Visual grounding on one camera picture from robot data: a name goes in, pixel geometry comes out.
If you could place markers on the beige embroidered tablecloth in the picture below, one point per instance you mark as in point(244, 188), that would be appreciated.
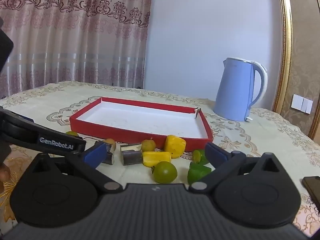
point(250, 135)

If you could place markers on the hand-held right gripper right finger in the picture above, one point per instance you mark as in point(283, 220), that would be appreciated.
point(216, 155)

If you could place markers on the green tomato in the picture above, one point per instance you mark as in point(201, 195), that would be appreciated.
point(72, 133)
point(165, 172)

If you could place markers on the white wall switch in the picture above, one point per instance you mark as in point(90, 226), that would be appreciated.
point(301, 103)

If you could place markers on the long yellow pepper piece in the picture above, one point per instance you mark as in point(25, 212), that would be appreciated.
point(156, 158)

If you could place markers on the red shallow box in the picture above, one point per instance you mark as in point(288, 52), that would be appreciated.
point(140, 120)

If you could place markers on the pink patterned curtain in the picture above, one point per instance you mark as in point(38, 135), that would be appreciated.
point(75, 42)

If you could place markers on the longan with short stem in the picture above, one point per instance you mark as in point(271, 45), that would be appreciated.
point(148, 145)

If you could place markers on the green cucumber piece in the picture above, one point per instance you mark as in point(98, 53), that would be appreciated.
point(197, 173)
point(199, 157)

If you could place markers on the longan with long stem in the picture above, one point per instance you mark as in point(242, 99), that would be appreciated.
point(110, 143)

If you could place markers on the black smartphone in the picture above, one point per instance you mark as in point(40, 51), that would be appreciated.
point(312, 187)

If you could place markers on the person's left hand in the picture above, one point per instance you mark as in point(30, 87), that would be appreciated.
point(4, 173)

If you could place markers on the chunky yellow pepper piece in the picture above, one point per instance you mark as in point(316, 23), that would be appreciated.
point(175, 146)

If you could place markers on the golden curved frame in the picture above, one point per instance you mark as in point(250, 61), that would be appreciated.
point(287, 42)

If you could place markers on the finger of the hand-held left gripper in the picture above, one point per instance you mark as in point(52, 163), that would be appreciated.
point(62, 142)

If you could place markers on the light blue electric kettle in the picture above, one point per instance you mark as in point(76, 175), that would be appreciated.
point(235, 92)

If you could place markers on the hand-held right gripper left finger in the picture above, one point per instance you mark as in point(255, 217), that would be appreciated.
point(96, 156)

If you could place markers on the split dark sugarcane piece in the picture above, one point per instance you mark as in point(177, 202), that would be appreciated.
point(131, 155)

